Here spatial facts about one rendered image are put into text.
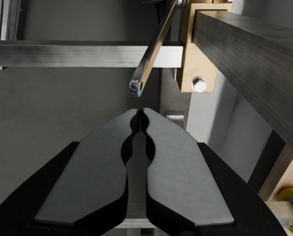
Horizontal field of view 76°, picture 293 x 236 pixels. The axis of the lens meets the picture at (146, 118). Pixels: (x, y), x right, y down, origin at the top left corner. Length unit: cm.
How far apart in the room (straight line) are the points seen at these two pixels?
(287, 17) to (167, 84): 27
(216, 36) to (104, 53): 16
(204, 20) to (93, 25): 98
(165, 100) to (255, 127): 23
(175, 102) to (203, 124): 19
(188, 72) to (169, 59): 3
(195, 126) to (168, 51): 41
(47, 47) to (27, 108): 126
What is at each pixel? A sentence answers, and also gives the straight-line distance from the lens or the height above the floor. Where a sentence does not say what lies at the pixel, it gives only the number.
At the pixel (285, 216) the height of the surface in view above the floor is 96.
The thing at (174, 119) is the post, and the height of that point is 73.
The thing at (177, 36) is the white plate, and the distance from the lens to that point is 34.
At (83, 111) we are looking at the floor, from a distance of 139.
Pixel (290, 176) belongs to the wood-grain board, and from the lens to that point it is 45.
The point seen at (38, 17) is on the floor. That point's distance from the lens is 126.
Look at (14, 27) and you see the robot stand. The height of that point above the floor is 17.
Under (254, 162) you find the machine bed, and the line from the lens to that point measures 56.
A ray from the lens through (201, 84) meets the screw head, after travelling 28.
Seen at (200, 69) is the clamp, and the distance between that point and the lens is 28.
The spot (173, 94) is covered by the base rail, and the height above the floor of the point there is 70.
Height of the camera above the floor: 113
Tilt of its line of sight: 56 degrees down
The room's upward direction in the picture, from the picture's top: 179 degrees clockwise
